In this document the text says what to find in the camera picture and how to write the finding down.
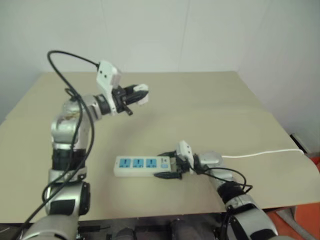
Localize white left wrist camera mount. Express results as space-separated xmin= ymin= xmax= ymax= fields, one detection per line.
xmin=95 ymin=59 xmax=123 ymax=117

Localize white power strip blue sockets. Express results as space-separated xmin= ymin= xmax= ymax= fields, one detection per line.
xmin=113 ymin=155 xmax=176 ymax=178

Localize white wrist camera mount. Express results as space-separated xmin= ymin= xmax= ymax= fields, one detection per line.
xmin=174 ymin=140 xmax=195 ymax=175
xmin=95 ymin=59 xmax=123 ymax=117

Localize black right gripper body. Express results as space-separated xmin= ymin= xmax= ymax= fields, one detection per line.
xmin=170 ymin=154 xmax=191 ymax=180

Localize white power strip cord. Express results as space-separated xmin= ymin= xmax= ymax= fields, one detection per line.
xmin=220 ymin=148 xmax=306 ymax=159

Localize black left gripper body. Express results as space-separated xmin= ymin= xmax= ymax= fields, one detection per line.
xmin=112 ymin=85 xmax=134 ymax=118

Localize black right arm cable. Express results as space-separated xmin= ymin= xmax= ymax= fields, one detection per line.
xmin=190 ymin=166 xmax=254 ymax=240

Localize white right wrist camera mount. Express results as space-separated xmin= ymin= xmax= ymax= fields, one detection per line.
xmin=174 ymin=140 xmax=195 ymax=175

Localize black bracket under table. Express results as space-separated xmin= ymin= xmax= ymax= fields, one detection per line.
xmin=77 ymin=222 xmax=113 ymax=240

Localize white charger plug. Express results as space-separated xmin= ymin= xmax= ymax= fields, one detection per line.
xmin=133 ymin=83 xmax=150 ymax=106

